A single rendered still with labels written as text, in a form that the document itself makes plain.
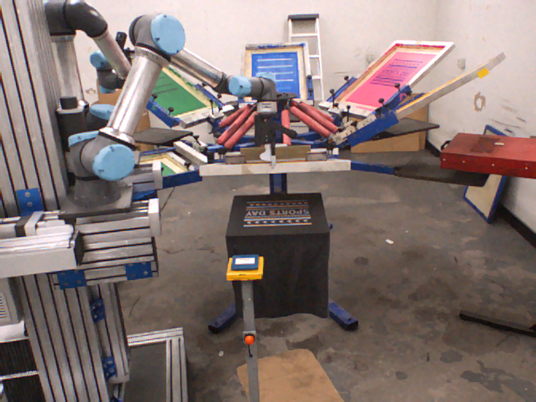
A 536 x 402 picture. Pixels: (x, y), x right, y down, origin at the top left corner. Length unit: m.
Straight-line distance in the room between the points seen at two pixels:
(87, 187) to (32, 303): 0.62
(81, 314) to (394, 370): 1.64
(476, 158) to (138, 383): 1.99
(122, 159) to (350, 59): 5.29
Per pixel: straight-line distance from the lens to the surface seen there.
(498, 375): 2.96
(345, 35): 6.56
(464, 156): 2.67
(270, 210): 2.30
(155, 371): 2.58
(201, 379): 2.81
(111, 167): 1.52
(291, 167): 1.88
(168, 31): 1.58
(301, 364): 2.81
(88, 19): 2.12
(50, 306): 2.12
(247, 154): 2.47
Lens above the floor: 1.83
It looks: 21 degrees down
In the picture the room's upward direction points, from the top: 3 degrees counter-clockwise
